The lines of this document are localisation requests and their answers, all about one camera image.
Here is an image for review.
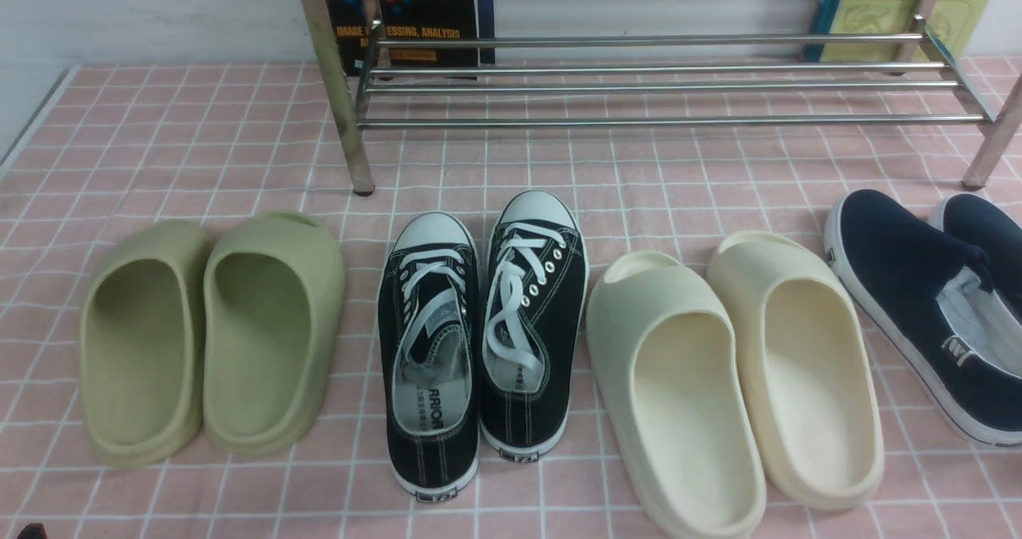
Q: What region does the black canvas sneaker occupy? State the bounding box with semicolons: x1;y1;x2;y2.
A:
377;212;481;503
481;190;590;464

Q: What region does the metal shoe rack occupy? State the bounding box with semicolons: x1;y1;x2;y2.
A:
300;0;1020;196

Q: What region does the left navy slip-on shoe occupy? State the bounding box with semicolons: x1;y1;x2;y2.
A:
825;189;1021;448

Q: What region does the navy slip-on shoe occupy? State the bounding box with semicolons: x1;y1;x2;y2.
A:
929;193;1021;320
825;189;1021;448

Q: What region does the right navy slip-on shoe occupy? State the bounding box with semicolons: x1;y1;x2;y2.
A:
929;193;1021;320

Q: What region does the pink checkered tablecloth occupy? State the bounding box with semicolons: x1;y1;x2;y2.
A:
2;63;984;538

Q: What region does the left cream slide sandal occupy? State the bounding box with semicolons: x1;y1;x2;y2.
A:
585;251;767;538

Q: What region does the cream slide sandal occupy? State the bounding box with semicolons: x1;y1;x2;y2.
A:
706;231;885;511
585;251;767;538

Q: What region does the right green slide sandal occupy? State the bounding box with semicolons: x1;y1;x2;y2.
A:
202;211;346;455

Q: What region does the green slide sandal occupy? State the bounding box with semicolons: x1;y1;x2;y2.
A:
79;220;212;469
202;211;346;455

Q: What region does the black image processing book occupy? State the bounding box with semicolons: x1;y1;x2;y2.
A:
327;0;496;77

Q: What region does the right cream slide sandal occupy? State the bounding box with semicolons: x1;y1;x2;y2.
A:
706;231;885;511

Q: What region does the left green slide sandal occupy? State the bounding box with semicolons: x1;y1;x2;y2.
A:
79;220;212;469

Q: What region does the yellow teal book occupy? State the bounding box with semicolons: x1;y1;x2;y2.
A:
802;0;989;63

